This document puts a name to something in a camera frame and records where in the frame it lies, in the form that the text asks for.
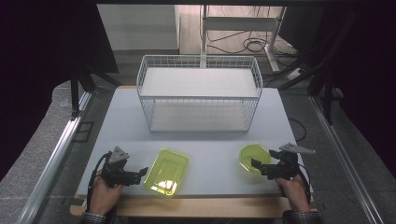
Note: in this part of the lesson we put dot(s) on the white metal desk frame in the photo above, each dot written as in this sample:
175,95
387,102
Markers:
241,23

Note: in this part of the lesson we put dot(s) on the yellow-green round plastic bowl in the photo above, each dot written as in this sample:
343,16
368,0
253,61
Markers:
252,157

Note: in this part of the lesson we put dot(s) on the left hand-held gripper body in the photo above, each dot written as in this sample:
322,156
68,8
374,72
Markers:
115,169

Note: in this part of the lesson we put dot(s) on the white power strip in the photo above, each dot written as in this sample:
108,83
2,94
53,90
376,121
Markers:
295,74

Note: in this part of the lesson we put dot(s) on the yellow-green rectangular plastic tray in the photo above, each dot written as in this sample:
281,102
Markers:
166,172

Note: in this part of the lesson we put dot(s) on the person's left hand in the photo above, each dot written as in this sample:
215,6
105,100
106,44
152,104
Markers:
104,194

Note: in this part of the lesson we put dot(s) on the person's right hand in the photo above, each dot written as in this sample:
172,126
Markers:
291,193

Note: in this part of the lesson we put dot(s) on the aluminium floor rail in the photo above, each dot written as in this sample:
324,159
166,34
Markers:
345,161
51,165

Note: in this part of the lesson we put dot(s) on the black metal stand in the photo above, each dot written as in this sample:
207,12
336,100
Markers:
75,93
327,93

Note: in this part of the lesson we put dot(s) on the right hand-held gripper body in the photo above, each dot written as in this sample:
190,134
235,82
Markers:
288,165

